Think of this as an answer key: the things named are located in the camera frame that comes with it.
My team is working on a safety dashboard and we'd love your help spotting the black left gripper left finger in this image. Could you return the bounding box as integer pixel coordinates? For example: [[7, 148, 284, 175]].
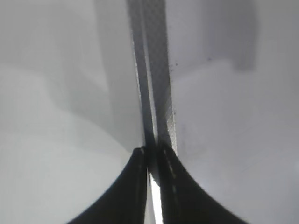
[[69, 147, 147, 224]]

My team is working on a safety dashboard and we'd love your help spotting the white board with grey frame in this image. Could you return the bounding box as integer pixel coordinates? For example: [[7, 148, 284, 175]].
[[126, 0, 299, 223]]

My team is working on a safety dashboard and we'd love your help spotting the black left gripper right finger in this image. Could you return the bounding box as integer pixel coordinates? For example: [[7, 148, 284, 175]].
[[157, 144, 236, 224]]

